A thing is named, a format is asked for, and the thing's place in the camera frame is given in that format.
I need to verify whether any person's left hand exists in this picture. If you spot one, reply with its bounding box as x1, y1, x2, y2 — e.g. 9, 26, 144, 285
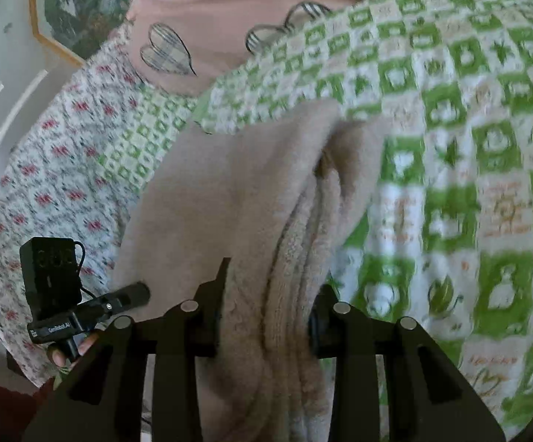
46, 330, 102, 373

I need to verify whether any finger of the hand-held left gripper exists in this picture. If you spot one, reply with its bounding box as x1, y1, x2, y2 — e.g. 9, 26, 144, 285
79, 282, 152, 325

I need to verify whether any green checked blanket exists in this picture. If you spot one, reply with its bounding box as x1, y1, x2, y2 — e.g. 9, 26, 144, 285
95, 0, 533, 442

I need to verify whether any framed landscape picture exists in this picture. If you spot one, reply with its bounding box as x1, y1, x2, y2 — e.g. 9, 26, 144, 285
29, 0, 151, 64

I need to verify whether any pink heart print duvet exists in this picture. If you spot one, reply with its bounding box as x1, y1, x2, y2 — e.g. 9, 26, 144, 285
126, 0, 525, 98

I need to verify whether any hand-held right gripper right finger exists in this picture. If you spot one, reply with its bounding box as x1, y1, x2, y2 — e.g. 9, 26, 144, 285
307, 283, 507, 442

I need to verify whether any black cable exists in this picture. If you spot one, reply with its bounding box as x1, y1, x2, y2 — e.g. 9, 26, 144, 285
73, 241, 108, 307

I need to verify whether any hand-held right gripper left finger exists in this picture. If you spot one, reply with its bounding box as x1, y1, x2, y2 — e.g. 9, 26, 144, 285
22, 257, 233, 442

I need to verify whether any beige knitted sweater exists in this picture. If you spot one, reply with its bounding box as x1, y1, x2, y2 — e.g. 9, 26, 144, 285
111, 100, 394, 442

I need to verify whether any floral bedsheet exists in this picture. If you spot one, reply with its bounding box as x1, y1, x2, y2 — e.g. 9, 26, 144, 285
0, 22, 196, 388

